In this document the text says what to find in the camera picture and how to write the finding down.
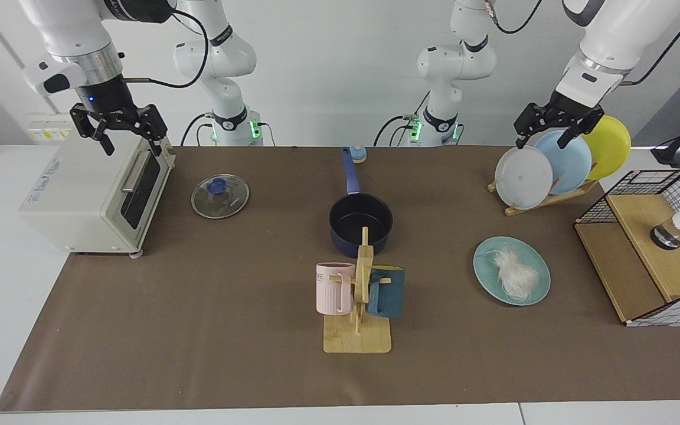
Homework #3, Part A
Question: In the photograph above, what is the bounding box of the glass lid with blue knob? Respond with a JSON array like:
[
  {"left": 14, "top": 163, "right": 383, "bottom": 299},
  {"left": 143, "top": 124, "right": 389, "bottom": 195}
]
[{"left": 191, "top": 174, "right": 250, "bottom": 220}]

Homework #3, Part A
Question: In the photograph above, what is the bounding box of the white vermicelli bundle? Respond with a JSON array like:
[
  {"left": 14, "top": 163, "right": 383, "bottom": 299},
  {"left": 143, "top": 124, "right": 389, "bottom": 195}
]
[{"left": 491, "top": 247, "right": 541, "bottom": 302}]

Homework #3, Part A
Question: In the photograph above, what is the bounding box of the light blue plate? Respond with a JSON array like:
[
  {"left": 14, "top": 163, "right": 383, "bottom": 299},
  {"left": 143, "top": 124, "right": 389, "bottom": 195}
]
[{"left": 534, "top": 130, "right": 593, "bottom": 195}]

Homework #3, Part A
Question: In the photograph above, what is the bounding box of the grey plate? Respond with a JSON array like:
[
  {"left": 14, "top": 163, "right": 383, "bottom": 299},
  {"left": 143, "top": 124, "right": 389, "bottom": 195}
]
[{"left": 495, "top": 145, "right": 554, "bottom": 210}]

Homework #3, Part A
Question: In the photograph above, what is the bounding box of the yellow plate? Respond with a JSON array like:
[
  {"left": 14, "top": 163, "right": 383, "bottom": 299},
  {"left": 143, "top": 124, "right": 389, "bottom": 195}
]
[{"left": 581, "top": 115, "right": 632, "bottom": 181}]

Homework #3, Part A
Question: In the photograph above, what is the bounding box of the wooden plate rack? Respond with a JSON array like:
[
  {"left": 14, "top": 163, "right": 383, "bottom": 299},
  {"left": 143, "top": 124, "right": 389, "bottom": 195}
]
[{"left": 488, "top": 179, "right": 600, "bottom": 217}]

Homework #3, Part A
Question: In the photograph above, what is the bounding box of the pale green plate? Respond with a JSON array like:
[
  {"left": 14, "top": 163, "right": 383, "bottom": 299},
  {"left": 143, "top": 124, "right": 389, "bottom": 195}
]
[{"left": 473, "top": 236, "right": 551, "bottom": 306}]

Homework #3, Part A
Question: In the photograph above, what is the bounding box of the pale toaster oven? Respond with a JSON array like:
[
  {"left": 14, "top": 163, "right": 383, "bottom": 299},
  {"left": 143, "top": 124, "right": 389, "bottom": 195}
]
[{"left": 18, "top": 131, "right": 176, "bottom": 259}]

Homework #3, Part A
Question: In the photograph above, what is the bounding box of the brown table cloth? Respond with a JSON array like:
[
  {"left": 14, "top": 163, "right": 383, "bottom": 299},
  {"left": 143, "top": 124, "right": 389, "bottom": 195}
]
[{"left": 0, "top": 145, "right": 680, "bottom": 412}]

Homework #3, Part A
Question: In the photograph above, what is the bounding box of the dark teal mug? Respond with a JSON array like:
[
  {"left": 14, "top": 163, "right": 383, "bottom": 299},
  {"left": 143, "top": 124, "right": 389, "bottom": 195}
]
[{"left": 367, "top": 266, "right": 406, "bottom": 319}]

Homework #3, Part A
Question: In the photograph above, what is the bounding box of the pink mug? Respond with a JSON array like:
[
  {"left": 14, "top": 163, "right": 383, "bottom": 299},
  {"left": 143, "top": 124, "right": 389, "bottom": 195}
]
[{"left": 316, "top": 262, "right": 357, "bottom": 316}]

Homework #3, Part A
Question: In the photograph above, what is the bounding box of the wooden cup stand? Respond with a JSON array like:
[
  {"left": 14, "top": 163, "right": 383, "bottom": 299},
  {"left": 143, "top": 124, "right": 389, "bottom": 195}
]
[{"left": 323, "top": 227, "right": 393, "bottom": 354}]

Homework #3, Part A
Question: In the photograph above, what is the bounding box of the black base cable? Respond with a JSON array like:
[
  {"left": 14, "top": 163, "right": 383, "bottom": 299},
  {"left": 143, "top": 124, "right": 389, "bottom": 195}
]
[
  {"left": 181, "top": 113, "right": 217, "bottom": 147},
  {"left": 374, "top": 89, "right": 417, "bottom": 147}
]

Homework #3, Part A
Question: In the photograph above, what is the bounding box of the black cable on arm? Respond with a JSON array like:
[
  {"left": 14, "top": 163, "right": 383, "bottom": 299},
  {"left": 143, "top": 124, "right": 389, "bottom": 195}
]
[
  {"left": 485, "top": 0, "right": 680, "bottom": 86},
  {"left": 119, "top": 6, "right": 210, "bottom": 89}
]

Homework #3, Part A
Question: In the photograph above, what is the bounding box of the white wall socket strip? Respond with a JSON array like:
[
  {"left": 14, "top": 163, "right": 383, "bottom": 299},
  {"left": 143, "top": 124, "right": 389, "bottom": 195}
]
[{"left": 26, "top": 112, "right": 75, "bottom": 142}]

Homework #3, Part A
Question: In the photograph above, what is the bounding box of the wire basket with wooden floor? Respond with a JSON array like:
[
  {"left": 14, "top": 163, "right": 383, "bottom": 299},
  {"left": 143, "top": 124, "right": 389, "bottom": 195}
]
[{"left": 574, "top": 169, "right": 680, "bottom": 327}]

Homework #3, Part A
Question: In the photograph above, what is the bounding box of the dark pot with blue handle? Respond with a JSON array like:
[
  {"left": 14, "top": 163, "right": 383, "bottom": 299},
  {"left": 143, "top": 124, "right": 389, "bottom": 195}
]
[{"left": 329, "top": 148, "right": 394, "bottom": 259}]

